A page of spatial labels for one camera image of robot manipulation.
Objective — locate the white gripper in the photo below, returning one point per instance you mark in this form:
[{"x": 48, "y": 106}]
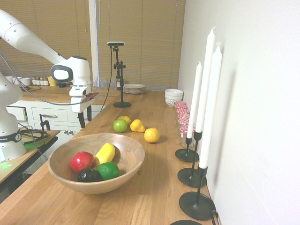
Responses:
[{"x": 80, "y": 103}]

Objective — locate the red apple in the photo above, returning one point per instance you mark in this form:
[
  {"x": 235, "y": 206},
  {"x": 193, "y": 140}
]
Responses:
[{"x": 82, "y": 161}]

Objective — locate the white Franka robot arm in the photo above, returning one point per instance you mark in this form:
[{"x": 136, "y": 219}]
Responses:
[{"x": 23, "y": 37}]

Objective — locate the green apple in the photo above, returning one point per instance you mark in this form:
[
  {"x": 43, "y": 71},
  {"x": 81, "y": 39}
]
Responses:
[{"x": 120, "y": 126}]

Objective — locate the white drawer cabinet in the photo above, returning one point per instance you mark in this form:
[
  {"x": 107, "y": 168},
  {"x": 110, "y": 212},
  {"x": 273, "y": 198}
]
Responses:
[{"x": 58, "y": 122}]

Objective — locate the clear drinking glass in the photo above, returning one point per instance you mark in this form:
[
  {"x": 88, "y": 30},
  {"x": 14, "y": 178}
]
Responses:
[
  {"x": 102, "y": 82},
  {"x": 94, "y": 84}
]

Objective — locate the dark blue cup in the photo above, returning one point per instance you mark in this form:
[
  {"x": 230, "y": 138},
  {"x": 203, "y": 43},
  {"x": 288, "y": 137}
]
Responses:
[{"x": 62, "y": 85}]

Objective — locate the small yellow lemon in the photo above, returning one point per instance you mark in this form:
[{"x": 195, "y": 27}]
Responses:
[{"x": 126, "y": 119}]

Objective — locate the black clamp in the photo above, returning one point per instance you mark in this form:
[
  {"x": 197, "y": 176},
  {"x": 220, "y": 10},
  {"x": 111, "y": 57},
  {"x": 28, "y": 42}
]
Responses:
[{"x": 44, "y": 123}]

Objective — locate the long yellow fruit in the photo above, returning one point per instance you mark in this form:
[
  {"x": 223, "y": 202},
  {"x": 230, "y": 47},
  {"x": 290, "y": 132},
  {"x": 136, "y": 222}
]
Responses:
[{"x": 106, "y": 153}]

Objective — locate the yellow mug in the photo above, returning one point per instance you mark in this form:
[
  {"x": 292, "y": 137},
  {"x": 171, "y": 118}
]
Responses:
[{"x": 51, "y": 82}]

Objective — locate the small orange fruit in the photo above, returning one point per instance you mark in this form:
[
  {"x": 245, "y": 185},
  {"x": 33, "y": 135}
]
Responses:
[{"x": 95, "y": 167}]

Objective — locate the yellow pear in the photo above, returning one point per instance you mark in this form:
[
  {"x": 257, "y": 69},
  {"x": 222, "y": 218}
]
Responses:
[{"x": 136, "y": 126}]

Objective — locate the small spice jar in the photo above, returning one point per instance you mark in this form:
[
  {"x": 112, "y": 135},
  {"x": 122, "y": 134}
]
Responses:
[
  {"x": 38, "y": 81},
  {"x": 42, "y": 81},
  {"x": 34, "y": 81},
  {"x": 46, "y": 81}
]

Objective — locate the stack of white plates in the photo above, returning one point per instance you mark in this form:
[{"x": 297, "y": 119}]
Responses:
[{"x": 134, "y": 88}]

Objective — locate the black avocado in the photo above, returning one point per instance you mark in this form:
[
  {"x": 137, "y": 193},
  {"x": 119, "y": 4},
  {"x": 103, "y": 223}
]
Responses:
[{"x": 89, "y": 175}]

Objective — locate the green lime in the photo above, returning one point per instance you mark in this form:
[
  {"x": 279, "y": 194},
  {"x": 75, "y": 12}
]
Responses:
[{"x": 109, "y": 171}]

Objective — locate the large wooden bowl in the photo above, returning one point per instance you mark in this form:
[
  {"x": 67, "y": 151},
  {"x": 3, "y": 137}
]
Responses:
[{"x": 70, "y": 182}]

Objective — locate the round yellow orange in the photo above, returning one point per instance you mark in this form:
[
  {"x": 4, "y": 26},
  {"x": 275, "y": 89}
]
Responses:
[{"x": 151, "y": 135}]

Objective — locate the white mug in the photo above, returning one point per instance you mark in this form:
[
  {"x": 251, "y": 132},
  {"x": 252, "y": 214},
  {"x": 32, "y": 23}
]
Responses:
[
  {"x": 9, "y": 79},
  {"x": 25, "y": 81},
  {"x": 17, "y": 80}
]

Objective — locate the wooden robot table black edge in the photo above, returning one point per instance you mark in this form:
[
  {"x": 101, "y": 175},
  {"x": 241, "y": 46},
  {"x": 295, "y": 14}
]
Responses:
[{"x": 16, "y": 164}]

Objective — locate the stack of white bowls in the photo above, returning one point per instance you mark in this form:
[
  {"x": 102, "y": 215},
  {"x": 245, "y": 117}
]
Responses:
[{"x": 173, "y": 95}]

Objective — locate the narrow brown window blind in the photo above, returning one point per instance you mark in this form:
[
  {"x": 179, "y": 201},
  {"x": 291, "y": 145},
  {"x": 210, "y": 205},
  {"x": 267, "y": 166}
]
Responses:
[{"x": 58, "y": 28}]

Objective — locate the glass jar red checked lid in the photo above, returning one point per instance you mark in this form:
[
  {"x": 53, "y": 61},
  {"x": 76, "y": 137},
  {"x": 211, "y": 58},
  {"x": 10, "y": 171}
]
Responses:
[
  {"x": 180, "y": 104},
  {"x": 184, "y": 131},
  {"x": 183, "y": 122},
  {"x": 183, "y": 116},
  {"x": 182, "y": 110}
]

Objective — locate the wide brown window blind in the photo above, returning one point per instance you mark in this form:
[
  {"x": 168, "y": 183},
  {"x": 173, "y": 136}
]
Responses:
[{"x": 145, "y": 42}]

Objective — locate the short black candle holder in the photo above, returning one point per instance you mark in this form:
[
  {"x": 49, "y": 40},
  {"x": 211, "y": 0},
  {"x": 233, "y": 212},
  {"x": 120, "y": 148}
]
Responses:
[{"x": 185, "y": 155}]

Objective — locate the short white candle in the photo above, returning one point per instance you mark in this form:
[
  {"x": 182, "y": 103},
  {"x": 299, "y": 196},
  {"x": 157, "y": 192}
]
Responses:
[{"x": 195, "y": 98}]

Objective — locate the tall black candle holder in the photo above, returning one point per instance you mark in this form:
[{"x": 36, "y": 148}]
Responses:
[
  {"x": 189, "y": 177},
  {"x": 195, "y": 206}
]

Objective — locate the medium white candle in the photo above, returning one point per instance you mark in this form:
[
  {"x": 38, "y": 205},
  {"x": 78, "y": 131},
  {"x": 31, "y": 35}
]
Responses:
[{"x": 211, "y": 112}]

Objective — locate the tallest white candle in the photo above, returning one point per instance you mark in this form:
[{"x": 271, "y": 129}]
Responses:
[{"x": 207, "y": 70}]

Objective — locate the black round holder base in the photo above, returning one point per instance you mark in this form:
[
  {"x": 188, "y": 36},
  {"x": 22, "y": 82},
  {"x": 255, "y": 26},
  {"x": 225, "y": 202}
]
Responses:
[{"x": 185, "y": 222}]

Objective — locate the red-topped wrist camera box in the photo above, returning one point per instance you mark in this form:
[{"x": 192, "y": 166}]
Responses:
[{"x": 92, "y": 95}]

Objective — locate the black camera stand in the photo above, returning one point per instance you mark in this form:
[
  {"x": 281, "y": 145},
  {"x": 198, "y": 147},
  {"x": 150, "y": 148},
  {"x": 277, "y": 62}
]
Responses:
[{"x": 122, "y": 104}]

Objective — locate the grey stereo camera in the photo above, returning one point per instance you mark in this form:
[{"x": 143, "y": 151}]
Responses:
[{"x": 116, "y": 43}]

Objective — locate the white window frame post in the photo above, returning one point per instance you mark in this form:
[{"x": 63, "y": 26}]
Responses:
[{"x": 93, "y": 35}]

